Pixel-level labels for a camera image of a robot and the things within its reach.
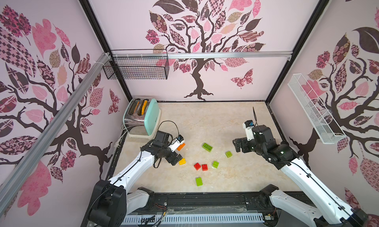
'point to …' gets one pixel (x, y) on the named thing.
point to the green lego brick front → (199, 181)
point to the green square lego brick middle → (215, 164)
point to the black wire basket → (118, 68)
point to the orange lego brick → (179, 147)
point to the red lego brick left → (197, 166)
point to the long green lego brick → (207, 147)
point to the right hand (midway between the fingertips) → (241, 142)
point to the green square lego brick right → (228, 154)
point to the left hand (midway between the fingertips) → (174, 155)
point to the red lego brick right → (205, 167)
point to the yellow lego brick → (182, 162)
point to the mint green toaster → (141, 117)
